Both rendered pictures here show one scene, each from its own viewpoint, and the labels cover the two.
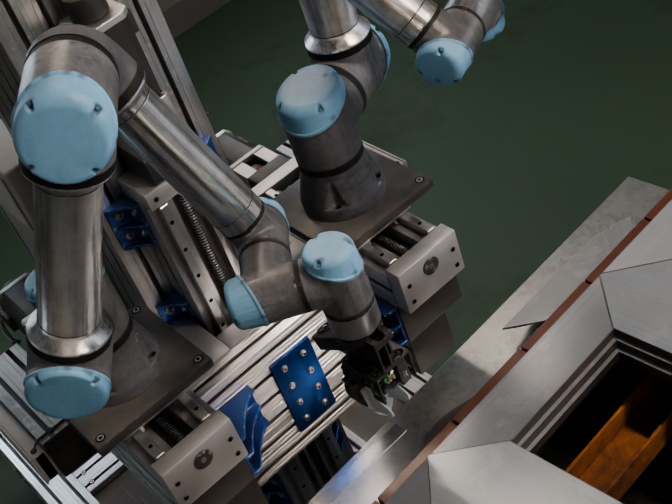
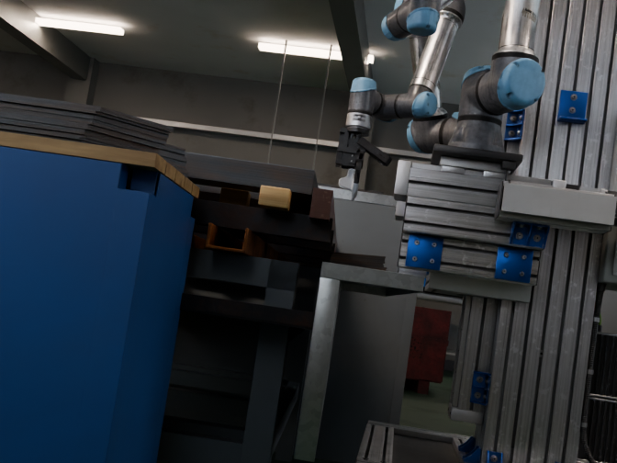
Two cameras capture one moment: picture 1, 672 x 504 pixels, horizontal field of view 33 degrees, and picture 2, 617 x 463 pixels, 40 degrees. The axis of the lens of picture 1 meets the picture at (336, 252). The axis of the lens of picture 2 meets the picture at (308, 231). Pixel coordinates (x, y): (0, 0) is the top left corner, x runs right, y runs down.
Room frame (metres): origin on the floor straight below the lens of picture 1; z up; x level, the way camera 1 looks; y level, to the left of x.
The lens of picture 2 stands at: (2.47, -2.09, 0.61)
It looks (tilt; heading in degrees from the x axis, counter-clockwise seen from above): 4 degrees up; 124
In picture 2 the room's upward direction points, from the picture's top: 8 degrees clockwise
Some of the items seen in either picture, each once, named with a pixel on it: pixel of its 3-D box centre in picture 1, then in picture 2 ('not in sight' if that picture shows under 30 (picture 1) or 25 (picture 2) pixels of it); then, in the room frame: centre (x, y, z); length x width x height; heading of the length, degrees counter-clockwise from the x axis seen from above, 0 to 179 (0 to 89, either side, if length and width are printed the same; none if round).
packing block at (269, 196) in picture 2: not in sight; (274, 197); (1.47, -0.74, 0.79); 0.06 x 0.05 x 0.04; 31
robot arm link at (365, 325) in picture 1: (354, 312); (358, 122); (1.17, 0.01, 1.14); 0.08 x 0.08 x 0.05
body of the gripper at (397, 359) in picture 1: (371, 353); (352, 149); (1.17, 0.00, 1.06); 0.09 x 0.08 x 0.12; 31
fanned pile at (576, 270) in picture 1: (594, 280); (356, 264); (1.50, -0.43, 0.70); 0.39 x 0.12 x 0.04; 121
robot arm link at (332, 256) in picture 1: (335, 275); (363, 97); (1.17, 0.01, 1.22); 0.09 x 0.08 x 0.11; 83
